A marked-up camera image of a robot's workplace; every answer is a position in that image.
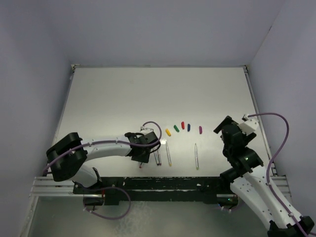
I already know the green marker pen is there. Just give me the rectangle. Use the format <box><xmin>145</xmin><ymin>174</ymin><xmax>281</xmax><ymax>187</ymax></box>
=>
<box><xmin>195</xmin><ymin>143</ymin><xmax>199</xmax><ymax>170</ymax></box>

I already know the purple marker pen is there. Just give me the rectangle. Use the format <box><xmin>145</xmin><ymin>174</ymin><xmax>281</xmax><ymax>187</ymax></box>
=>
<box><xmin>157</xmin><ymin>149</ymin><xmax>161</xmax><ymax>166</ymax></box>

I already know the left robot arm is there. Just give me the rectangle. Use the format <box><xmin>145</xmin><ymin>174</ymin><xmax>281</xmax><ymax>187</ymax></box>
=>
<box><xmin>46</xmin><ymin>129</ymin><xmax>160</xmax><ymax>194</ymax></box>

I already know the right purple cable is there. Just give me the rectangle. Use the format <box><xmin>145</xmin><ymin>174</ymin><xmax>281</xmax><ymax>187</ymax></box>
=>
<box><xmin>248</xmin><ymin>112</ymin><xmax>312</xmax><ymax>235</ymax></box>

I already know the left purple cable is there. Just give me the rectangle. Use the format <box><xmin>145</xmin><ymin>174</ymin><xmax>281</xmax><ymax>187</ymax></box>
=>
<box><xmin>42</xmin><ymin>120</ymin><xmax>162</xmax><ymax>176</ymax></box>

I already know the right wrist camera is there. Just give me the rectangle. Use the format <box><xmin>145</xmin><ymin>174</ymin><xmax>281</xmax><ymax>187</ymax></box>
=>
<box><xmin>237</xmin><ymin>114</ymin><xmax>259</xmax><ymax>135</ymax></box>

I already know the yellow marker pen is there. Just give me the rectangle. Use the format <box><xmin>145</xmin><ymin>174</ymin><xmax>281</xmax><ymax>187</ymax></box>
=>
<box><xmin>165</xmin><ymin>142</ymin><xmax>172</xmax><ymax>167</ymax></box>

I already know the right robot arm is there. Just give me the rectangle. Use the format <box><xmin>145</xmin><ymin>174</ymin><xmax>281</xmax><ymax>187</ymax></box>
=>
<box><xmin>214</xmin><ymin>115</ymin><xmax>315</xmax><ymax>237</ymax></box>

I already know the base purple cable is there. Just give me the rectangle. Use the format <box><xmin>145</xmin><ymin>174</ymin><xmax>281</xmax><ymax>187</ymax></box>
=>
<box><xmin>82</xmin><ymin>186</ymin><xmax>132</xmax><ymax>219</ymax></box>

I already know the yellow pen cap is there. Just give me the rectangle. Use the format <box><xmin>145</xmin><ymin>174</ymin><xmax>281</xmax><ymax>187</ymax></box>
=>
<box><xmin>165</xmin><ymin>129</ymin><xmax>171</xmax><ymax>136</ymax></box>

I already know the aluminium frame rail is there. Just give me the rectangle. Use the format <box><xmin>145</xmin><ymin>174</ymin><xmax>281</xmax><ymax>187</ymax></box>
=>
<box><xmin>30</xmin><ymin>176</ymin><xmax>74</xmax><ymax>197</ymax></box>

